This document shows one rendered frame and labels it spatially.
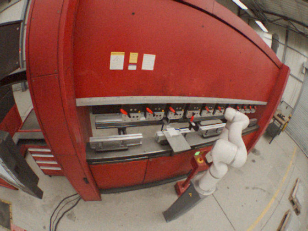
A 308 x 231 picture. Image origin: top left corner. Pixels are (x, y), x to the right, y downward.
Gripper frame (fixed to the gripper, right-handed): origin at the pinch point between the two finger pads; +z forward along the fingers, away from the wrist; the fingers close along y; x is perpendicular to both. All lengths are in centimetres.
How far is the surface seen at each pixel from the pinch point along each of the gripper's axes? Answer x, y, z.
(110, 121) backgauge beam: -104, -46, -19
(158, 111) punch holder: -62, -26, -49
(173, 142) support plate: -45, -13, -24
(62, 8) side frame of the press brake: -127, -3, -124
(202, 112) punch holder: -12, -32, -45
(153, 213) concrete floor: -56, 35, 72
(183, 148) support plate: -38.4, -5.2, -24.7
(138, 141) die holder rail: -76, -23, -15
